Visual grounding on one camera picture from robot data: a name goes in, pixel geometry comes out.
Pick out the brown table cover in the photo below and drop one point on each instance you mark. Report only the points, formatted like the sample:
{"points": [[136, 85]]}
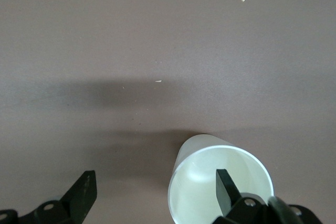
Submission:
{"points": [[131, 37]]}

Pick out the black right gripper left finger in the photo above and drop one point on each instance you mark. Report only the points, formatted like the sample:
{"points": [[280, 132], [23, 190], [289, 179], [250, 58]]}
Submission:
{"points": [[78, 200]]}

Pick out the white IKEA cup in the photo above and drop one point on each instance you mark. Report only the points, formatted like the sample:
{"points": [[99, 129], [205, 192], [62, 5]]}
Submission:
{"points": [[199, 161]]}

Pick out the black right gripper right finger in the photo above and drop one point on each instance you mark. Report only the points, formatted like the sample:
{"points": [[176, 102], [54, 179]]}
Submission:
{"points": [[225, 195]]}

